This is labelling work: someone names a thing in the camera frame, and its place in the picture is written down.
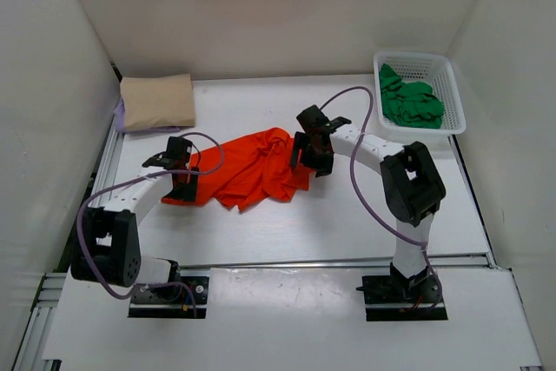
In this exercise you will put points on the aluminium frame rail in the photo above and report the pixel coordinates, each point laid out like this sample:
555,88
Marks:
283,293

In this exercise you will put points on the green t shirt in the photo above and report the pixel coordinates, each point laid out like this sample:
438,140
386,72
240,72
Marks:
412,105

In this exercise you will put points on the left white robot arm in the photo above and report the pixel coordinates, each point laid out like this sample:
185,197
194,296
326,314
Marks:
110,232

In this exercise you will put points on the orange t shirt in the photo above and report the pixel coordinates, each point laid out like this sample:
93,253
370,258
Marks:
255,167

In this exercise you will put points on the purple t shirt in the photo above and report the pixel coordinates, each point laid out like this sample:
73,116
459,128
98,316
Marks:
119,117

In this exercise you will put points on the white plastic basket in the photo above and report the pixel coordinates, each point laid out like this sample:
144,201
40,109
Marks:
433,69

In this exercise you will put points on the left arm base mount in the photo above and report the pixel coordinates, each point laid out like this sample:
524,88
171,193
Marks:
175,302

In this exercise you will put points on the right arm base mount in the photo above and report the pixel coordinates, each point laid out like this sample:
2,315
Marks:
386,302

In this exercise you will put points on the beige t shirt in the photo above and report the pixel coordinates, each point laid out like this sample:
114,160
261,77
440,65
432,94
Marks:
157,102

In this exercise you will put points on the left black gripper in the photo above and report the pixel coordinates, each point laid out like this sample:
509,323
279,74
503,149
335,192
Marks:
183,186

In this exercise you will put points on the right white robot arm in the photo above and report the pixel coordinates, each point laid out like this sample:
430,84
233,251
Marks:
411,183

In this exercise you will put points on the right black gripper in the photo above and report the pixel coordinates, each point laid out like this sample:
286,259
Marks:
307,152

